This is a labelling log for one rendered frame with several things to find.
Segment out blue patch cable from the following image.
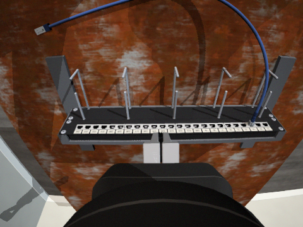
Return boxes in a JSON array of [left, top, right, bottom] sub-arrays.
[[49, 0, 269, 117]]

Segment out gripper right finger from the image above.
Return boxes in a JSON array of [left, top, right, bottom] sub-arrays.
[[160, 132, 179, 163]]

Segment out black patch panel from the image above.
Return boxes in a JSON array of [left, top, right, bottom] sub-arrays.
[[45, 55, 297, 151]]

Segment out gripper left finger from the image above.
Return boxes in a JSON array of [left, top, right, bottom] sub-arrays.
[[143, 132, 161, 163]]

